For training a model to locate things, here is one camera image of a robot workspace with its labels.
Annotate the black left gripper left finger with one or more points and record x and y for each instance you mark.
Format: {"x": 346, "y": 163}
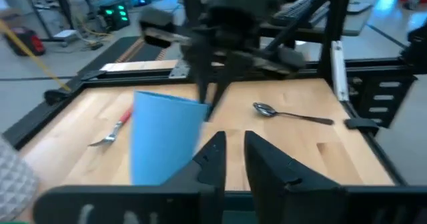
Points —
{"x": 210, "y": 164}

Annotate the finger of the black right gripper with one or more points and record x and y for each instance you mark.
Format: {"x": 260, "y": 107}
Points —
{"x": 204, "y": 84}
{"x": 221, "y": 84}

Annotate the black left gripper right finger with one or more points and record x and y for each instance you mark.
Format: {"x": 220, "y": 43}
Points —
{"x": 273, "y": 180}

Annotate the light blue cup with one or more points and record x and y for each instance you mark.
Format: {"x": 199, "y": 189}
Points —
{"x": 163, "y": 137}

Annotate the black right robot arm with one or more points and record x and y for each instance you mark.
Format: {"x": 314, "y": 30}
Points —
{"x": 240, "y": 4}

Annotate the metal corner plate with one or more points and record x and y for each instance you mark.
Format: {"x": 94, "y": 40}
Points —
{"x": 180, "y": 70}

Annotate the metal spoon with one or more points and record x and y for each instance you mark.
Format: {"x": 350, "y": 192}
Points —
{"x": 263, "y": 109}

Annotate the black keyboard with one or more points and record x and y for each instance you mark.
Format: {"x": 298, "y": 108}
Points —
{"x": 297, "y": 9}

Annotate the black floor mat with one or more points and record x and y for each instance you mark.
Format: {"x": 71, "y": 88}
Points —
{"x": 130, "y": 50}

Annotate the black clamp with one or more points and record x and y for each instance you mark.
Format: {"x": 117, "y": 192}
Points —
{"x": 56, "y": 96}
{"x": 362, "y": 125}

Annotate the black device with green lights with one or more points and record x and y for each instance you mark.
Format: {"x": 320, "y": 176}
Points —
{"x": 115, "y": 15}

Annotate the grey desk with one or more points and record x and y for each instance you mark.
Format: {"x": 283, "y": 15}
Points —
{"x": 353, "y": 17}

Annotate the black slotted panel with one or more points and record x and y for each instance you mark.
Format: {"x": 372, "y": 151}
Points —
{"x": 383, "y": 97}

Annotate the red and black box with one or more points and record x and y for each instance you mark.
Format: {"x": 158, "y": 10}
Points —
{"x": 28, "y": 42}

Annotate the grey triangle-patterned panel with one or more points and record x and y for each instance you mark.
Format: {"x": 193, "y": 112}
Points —
{"x": 16, "y": 184}

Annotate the black table frame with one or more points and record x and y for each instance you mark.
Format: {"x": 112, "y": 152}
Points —
{"x": 140, "y": 74}

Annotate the white strip on post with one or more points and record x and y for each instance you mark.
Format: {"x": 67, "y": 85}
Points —
{"x": 338, "y": 70}

